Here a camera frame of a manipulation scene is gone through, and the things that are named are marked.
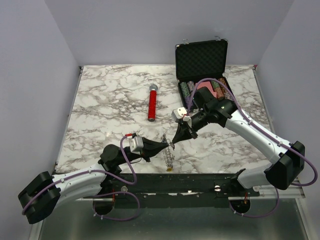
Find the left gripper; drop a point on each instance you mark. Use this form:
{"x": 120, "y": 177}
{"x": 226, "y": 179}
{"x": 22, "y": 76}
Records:
{"x": 150, "y": 147}

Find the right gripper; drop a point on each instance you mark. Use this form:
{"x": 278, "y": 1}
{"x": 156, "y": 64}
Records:
{"x": 183, "y": 132}

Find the round metal keyring disc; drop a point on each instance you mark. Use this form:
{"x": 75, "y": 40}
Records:
{"x": 167, "y": 155}

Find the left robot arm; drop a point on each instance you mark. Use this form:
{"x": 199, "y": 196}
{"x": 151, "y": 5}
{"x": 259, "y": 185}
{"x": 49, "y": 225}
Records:
{"x": 46, "y": 192}

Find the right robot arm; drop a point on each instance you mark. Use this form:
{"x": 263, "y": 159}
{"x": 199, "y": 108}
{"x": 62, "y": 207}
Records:
{"x": 285, "y": 158}

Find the red glitter microphone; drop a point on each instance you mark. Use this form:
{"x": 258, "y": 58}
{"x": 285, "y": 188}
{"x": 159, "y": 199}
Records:
{"x": 152, "y": 102}

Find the pink playing card deck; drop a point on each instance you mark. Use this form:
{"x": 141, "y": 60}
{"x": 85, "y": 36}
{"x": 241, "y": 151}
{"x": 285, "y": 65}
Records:
{"x": 208, "y": 85}

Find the brown poker chip stack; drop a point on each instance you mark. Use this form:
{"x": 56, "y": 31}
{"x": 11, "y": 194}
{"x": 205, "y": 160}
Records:
{"x": 223, "y": 93}

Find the black poker chip case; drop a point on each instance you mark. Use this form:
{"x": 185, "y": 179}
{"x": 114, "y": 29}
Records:
{"x": 195, "y": 61}

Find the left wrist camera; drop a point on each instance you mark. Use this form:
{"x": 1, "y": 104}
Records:
{"x": 136, "y": 144}

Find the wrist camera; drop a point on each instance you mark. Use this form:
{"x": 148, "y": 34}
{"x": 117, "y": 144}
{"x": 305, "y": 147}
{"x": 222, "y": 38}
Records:
{"x": 179, "y": 115}
{"x": 136, "y": 144}

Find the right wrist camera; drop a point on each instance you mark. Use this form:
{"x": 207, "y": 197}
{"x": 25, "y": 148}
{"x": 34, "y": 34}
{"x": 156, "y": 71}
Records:
{"x": 179, "y": 115}

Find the black front mounting rail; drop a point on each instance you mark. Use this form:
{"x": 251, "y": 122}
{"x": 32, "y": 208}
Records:
{"x": 172, "y": 190}

